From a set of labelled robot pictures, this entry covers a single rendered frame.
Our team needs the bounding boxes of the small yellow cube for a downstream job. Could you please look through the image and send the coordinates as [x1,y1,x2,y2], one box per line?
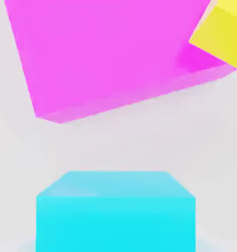
[188,0,237,72]

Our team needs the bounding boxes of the small cyan cube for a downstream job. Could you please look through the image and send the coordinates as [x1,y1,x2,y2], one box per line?
[35,170,196,252]

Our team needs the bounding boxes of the large magenta box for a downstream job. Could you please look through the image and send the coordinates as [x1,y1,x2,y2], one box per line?
[3,0,237,125]

